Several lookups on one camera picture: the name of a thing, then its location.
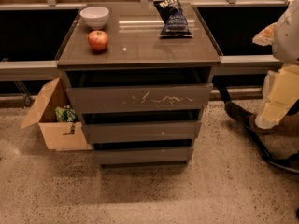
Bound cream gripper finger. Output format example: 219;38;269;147
252;22;277;46
255;64;299;129

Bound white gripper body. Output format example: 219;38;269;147
262;70;276;103

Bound grey top drawer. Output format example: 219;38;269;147
66;83;212;114

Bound grey drawer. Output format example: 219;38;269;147
82;121;201;144
66;83;212;114
92;147;193;165

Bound dark robot base leg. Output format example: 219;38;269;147
218;87;299;175

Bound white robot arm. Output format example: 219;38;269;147
252;0;299;129

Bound grey middle drawer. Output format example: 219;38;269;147
82;121;201;144

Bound grey drawer cabinet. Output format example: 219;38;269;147
55;2;222;169

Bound grey bottom drawer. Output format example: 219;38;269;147
92;147;193;165

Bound open cardboard box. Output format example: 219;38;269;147
21;78;91;150

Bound grey metal railing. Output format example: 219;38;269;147
0;52;282;81

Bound dark blue chip bag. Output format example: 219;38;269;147
153;0;192;38

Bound red apple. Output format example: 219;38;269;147
88;30;108;51

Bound white ceramic bowl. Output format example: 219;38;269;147
80;7;109;30

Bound green snack bag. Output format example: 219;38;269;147
55;105;78;122

